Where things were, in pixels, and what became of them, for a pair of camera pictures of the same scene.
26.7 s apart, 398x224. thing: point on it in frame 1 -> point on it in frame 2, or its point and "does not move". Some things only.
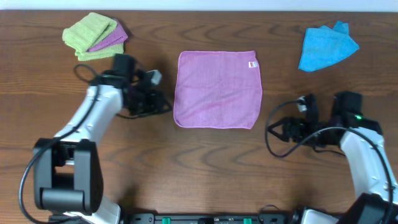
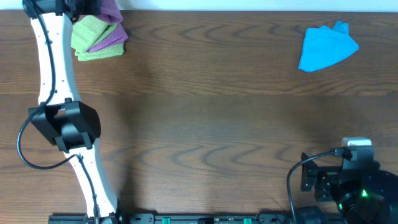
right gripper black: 299,123 -> 328,175
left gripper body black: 152,101 -> 86,6
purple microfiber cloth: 217,89 -> 110,12
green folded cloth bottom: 102,53 does not move
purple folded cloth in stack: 119,35 does not move
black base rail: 209,218 does not move
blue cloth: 324,46 does not move
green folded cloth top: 81,35 does not move
